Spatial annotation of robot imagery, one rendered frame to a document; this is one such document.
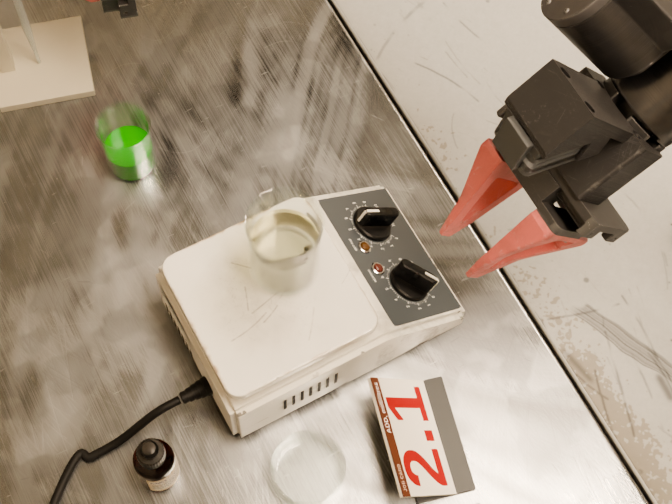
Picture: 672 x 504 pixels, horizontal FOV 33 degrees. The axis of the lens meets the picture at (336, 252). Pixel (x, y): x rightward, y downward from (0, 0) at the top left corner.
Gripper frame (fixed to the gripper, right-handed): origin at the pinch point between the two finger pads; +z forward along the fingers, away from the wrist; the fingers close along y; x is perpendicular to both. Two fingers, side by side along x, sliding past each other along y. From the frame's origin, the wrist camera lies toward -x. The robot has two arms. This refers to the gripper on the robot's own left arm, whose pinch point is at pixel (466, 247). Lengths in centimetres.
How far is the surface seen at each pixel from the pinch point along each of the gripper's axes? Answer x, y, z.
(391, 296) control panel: 3.0, -1.6, 8.1
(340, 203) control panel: 3.5, -10.3, 8.0
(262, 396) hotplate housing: -5.4, 1.1, 16.7
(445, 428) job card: 7.1, 7.8, 11.7
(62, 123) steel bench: -2.1, -30.1, 23.7
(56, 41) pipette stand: -1.0, -37.5, 21.2
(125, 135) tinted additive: -1.6, -25.1, 19.1
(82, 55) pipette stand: -0.1, -35.2, 20.1
